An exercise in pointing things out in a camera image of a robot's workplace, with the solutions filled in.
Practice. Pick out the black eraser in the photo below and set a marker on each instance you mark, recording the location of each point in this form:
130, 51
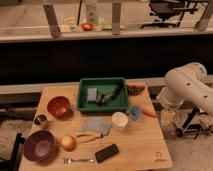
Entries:
106, 153

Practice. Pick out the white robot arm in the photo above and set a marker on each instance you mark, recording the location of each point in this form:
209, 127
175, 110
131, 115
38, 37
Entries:
186, 83

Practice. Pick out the red bowl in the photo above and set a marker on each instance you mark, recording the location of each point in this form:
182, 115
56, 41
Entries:
58, 106

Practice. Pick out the purple bowl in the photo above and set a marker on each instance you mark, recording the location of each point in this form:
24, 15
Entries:
38, 146

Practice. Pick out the dark tool in tray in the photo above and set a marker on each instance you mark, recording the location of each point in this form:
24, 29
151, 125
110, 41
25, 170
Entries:
103, 99

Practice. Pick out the green plastic tray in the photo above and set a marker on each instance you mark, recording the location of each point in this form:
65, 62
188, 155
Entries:
105, 86

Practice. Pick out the grey sponge block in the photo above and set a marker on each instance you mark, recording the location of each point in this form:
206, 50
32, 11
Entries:
91, 95

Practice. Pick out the brown red food item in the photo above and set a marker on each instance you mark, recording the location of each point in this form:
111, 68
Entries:
134, 89

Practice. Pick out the white round cup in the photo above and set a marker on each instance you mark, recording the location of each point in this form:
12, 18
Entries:
120, 120

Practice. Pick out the blue small cup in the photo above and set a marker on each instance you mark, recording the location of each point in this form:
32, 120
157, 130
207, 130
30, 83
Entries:
135, 113

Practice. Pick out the grey cloth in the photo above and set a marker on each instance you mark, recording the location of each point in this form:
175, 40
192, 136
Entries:
97, 125

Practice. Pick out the orange carrot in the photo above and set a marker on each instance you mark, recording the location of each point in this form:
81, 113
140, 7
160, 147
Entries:
147, 112

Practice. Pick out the red apple on shelf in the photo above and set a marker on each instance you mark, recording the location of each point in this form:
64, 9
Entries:
87, 26

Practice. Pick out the small dark tin can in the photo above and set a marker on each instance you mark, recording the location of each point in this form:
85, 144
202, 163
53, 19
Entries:
41, 121

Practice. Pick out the metal fork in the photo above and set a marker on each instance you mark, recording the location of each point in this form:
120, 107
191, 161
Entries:
70, 160

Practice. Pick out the black stand beside table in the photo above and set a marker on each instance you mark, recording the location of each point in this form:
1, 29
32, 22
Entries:
196, 121

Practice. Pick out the black office chair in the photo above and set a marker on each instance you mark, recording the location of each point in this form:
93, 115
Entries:
170, 13

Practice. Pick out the black chair at left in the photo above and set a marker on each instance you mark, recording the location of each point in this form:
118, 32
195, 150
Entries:
9, 165

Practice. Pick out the yellow handled pliers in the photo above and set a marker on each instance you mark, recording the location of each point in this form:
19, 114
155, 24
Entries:
87, 137

